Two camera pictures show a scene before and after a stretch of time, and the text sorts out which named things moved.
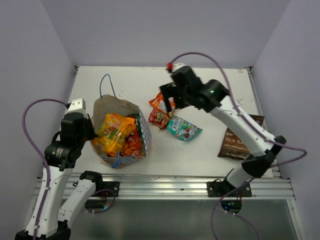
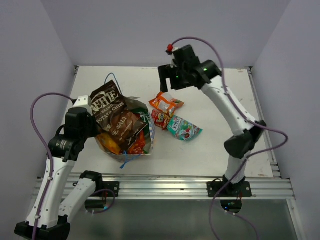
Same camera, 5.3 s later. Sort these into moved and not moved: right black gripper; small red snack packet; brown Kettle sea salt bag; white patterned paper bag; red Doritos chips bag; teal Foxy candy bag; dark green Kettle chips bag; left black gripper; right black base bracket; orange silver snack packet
Moved: dark green Kettle chips bag; brown Kettle sea salt bag; right black gripper; white patterned paper bag
Not moved: left black gripper; orange silver snack packet; teal Foxy candy bag; small red snack packet; right black base bracket; red Doritos chips bag
